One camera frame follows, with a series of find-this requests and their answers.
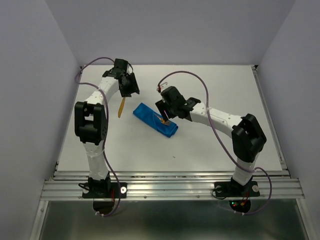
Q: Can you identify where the gold ornate fork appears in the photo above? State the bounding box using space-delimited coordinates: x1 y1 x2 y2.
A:
154 113 172 126

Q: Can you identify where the gold knife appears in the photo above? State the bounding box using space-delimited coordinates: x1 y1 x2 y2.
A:
117 97 126 118

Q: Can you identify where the blue cloth napkin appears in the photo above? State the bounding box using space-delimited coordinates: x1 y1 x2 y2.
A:
132 103 179 138

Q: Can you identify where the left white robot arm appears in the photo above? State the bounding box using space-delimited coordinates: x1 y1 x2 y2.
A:
74 57 140 197

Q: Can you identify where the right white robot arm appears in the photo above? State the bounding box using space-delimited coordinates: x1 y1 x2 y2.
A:
155 83 267 195

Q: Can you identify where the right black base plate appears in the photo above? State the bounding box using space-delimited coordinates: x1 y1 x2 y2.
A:
214 180 260 198

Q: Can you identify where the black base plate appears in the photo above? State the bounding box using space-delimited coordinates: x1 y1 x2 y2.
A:
214 180 260 198
81 182 128 199

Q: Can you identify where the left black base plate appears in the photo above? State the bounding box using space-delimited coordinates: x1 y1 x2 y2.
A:
81 182 128 199

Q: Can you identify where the aluminium rail frame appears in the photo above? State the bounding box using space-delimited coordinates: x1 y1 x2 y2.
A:
29 65 320 240

